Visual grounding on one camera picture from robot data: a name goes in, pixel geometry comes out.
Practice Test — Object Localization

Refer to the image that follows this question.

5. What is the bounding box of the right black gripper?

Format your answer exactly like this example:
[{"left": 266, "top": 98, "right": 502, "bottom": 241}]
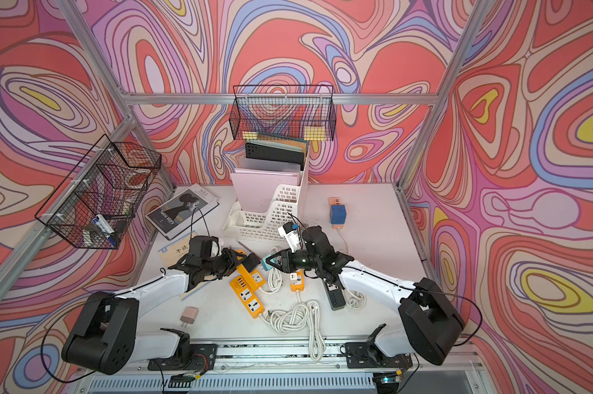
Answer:
[{"left": 266, "top": 247, "right": 322, "bottom": 274}]

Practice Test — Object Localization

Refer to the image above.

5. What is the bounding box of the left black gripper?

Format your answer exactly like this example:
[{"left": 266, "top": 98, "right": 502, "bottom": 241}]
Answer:
[{"left": 200, "top": 247, "right": 247, "bottom": 280}]

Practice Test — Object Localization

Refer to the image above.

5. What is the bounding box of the black plug adapter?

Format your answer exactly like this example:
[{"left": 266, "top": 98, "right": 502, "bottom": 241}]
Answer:
[{"left": 242, "top": 253, "right": 261, "bottom": 273}]

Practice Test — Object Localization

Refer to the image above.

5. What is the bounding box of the orange power strip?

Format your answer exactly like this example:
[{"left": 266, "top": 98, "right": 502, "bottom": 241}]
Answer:
[
  {"left": 237, "top": 264, "right": 266, "bottom": 292},
  {"left": 230, "top": 276, "right": 265, "bottom": 318},
  {"left": 290, "top": 269, "right": 305, "bottom": 292}
]

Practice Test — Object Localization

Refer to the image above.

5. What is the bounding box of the pink usb charger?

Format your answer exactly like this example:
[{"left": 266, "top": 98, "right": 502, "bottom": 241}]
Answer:
[{"left": 180, "top": 306, "right": 199, "bottom": 327}]

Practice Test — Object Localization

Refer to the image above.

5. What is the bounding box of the teal plug adapter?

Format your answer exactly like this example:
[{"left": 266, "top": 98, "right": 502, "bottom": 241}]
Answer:
[{"left": 262, "top": 252, "right": 281, "bottom": 271}]

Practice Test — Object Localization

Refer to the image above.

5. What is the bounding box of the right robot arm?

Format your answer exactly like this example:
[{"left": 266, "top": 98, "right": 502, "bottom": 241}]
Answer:
[{"left": 266, "top": 222, "right": 465, "bottom": 365}]

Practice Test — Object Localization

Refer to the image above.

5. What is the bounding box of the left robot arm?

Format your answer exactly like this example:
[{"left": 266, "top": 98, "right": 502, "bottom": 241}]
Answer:
[{"left": 61, "top": 236, "right": 247, "bottom": 375}]

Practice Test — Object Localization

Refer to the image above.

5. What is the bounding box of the pencil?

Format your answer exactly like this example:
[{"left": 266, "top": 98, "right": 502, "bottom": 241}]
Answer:
[{"left": 236, "top": 240, "right": 256, "bottom": 255}]

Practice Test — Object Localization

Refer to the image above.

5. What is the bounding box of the white plastic file rack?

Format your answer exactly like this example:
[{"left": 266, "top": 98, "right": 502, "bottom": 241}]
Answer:
[{"left": 222, "top": 170, "right": 309, "bottom": 243}]

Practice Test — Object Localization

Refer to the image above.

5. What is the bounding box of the blue cube adapter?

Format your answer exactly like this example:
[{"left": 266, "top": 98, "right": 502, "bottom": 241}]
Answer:
[{"left": 330, "top": 204, "right": 347, "bottom": 228}]

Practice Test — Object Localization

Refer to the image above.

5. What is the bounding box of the black power strip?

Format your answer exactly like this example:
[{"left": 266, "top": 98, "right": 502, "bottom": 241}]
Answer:
[{"left": 324, "top": 282, "right": 347, "bottom": 311}]

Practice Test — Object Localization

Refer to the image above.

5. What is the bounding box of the pink power strip back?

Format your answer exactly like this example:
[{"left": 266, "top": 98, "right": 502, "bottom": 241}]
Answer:
[{"left": 328, "top": 197, "right": 342, "bottom": 206}]

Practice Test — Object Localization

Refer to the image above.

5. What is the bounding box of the pink folder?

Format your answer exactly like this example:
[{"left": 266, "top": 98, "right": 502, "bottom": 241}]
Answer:
[{"left": 230, "top": 168, "right": 301, "bottom": 213}]

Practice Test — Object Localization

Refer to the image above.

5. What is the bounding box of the tan paper booklet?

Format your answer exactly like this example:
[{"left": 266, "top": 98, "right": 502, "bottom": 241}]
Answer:
[{"left": 157, "top": 231, "right": 211, "bottom": 300}]

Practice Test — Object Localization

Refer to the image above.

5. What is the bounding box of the grey portrait book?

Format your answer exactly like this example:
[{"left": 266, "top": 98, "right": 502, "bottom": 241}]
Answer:
[{"left": 145, "top": 184, "right": 219, "bottom": 241}]

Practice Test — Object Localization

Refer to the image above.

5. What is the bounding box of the black notebook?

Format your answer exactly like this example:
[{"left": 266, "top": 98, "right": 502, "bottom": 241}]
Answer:
[{"left": 245, "top": 140, "right": 306, "bottom": 171}]

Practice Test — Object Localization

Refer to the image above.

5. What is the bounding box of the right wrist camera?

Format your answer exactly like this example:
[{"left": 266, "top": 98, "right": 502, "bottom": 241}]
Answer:
[{"left": 278, "top": 222, "right": 302, "bottom": 253}]

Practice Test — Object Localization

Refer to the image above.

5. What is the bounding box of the white cable bundle centre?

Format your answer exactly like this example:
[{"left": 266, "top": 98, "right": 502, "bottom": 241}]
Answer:
[{"left": 265, "top": 245, "right": 283, "bottom": 295}]

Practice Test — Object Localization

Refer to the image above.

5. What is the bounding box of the white coiled cable front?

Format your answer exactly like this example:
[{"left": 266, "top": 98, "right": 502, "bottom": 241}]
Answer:
[{"left": 260, "top": 299, "right": 327, "bottom": 364}]

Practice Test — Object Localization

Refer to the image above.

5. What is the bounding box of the white cable right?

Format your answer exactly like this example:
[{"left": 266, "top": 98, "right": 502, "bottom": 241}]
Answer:
[{"left": 334, "top": 226, "right": 367, "bottom": 310}]

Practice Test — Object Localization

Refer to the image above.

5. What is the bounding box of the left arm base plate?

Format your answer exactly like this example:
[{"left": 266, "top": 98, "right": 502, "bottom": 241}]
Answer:
[{"left": 148, "top": 343, "right": 218, "bottom": 372}]

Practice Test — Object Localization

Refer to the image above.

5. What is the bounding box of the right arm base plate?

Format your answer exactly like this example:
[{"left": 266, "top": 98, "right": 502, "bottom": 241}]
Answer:
[{"left": 342, "top": 342, "right": 414, "bottom": 371}]

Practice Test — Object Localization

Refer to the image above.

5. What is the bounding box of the black wire basket back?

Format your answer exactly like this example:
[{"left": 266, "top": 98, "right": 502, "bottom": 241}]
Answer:
[{"left": 229, "top": 84, "right": 337, "bottom": 142}]

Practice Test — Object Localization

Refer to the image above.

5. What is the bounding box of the black wire basket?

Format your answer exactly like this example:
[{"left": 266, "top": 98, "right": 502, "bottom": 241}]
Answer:
[
  {"left": 35, "top": 136, "right": 162, "bottom": 250},
  {"left": 229, "top": 84, "right": 337, "bottom": 142}
]

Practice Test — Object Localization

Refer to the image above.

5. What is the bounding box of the black wire basket left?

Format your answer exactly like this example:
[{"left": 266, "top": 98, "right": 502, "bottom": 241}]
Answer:
[{"left": 35, "top": 136, "right": 162, "bottom": 250}]

